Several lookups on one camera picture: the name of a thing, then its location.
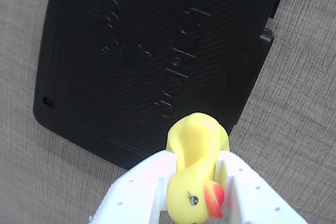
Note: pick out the yellow rubber duck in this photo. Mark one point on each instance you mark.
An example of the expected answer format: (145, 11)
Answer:
(195, 169)

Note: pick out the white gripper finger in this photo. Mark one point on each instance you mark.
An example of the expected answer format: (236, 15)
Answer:
(249, 195)
(134, 195)

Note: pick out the black plastic plate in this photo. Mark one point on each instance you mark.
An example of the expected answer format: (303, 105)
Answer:
(147, 58)

